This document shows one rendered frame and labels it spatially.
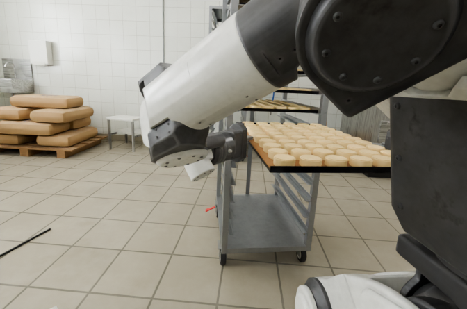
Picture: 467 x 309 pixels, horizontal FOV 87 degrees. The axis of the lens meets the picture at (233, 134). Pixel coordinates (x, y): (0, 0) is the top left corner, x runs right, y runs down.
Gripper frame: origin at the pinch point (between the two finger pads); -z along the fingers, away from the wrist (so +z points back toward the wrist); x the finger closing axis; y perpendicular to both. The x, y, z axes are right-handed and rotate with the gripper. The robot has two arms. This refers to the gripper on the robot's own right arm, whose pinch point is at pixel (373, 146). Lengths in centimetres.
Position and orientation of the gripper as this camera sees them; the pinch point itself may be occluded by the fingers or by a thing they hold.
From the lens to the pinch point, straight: 92.3
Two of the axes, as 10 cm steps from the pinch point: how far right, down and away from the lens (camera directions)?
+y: -6.2, 1.4, -7.7
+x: 0.4, -9.8, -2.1
